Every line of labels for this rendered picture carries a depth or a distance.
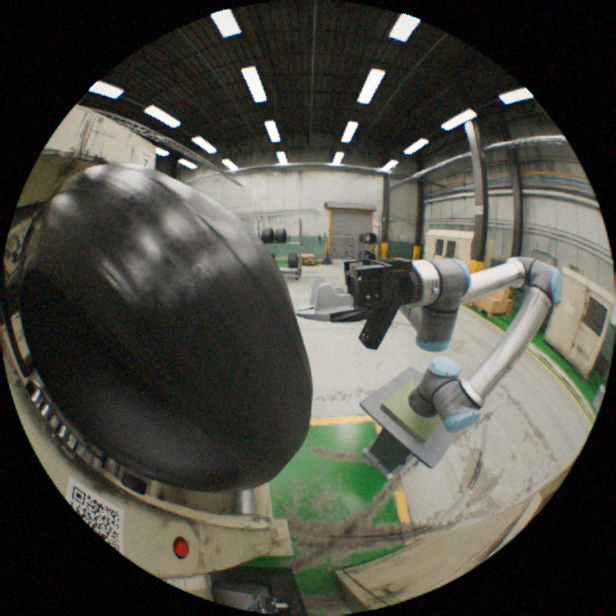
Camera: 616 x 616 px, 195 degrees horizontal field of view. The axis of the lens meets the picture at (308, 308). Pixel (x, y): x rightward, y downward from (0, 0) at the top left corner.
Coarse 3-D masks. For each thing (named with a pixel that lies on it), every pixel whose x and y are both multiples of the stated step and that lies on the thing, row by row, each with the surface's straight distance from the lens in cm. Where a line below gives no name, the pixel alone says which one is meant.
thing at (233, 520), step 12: (132, 492) 57; (156, 504) 52; (168, 504) 51; (192, 516) 48; (204, 516) 46; (216, 516) 45; (228, 516) 45; (240, 516) 44; (252, 516) 43; (264, 516) 43; (252, 528) 46; (264, 528) 43
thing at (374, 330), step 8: (392, 296) 32; (392, 304) 32; (400, 304) 33; (384, 312) 32; (392, 312) 33; (368, 320) 35; (376, 320) 34; (384, 320) 32; (392, 320) 34; (368, 328) 35; (376, 328) 33; (384, 328) 33; (360, 336) 36; (368, 336) 34; (376, 336) 33; (384, 336) 34; (368, 344) 34; (376, 344) 34
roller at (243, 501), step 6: (234, 492) 48; (240, 492) 47; (246, 492) 47; (252, 492) 48; (234, 498) 48; (240, 498) 47; (246, 498) 47; (252, 498) 48; (234, 504) 48; (240, 504) 47; (246, 504) 47; (252, 504) 48; (234, 510) 48; (240, 510) 47; (246, 510) 47; (252, 510) 47
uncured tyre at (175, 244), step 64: (64, 192) 21; (128, 192) 15; (192, 192) 16; (64, 256) 16; (128, 256) 11; (192, 256) 11; (256, 256) 15; (64, 320) 58; (128, 320) 12; (192, 320) 10; (256, 320) 12; (64, 384) 60; (128, 384) 68; (192, 384) 12; (256, 384) 13; (128, 448) 60; (192, 448) 57; (256, 448) 18
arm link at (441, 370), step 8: (432, 360) 89; (440, 360) 90; (448, 360) 93; (432, 368) 86; (440, 368) 85; (448, 368) 87; (456, 368) 90; (424, 376) 92; (432, 376) 87; (440, 376) 85; (448, 376) 84; (456, 376) 88; (424, 384) 92; (432, 384) 87; (440, 384) 84; (424, 392) 93; (432, 392) 86; (432, 400) 88
